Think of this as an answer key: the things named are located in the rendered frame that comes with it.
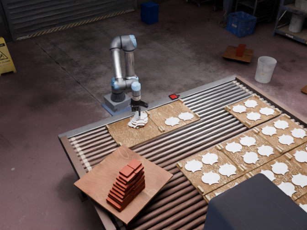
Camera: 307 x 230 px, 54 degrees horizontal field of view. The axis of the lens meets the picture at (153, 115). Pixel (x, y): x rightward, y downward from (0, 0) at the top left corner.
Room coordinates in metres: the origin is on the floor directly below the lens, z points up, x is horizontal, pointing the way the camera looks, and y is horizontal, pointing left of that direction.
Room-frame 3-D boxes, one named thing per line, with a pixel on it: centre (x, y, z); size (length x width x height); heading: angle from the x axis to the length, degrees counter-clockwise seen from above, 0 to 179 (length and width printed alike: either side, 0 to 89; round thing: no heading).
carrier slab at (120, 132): (2.03, 0.17, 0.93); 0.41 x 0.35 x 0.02; 121
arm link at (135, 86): (2.15, 0.15, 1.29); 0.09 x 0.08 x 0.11; 13
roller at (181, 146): (1.94, -0.38, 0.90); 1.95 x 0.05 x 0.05; 121
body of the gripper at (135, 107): (2.15, 0.16, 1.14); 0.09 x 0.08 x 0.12; 100
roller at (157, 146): (2.03, -0.33, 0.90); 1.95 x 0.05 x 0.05; 121
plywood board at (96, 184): (1.38, 0.20, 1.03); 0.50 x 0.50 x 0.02; 52
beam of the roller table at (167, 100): (2.47, -0.06, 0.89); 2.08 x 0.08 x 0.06; 121
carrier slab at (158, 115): (2.24, -0.18, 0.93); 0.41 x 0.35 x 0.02; 121
